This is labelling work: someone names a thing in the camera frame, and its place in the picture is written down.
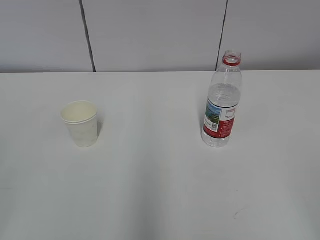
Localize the clear water bottle red label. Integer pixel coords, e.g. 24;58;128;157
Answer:
201;50;242;148

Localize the white paper cup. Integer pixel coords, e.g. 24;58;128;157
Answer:
60;100;98;148

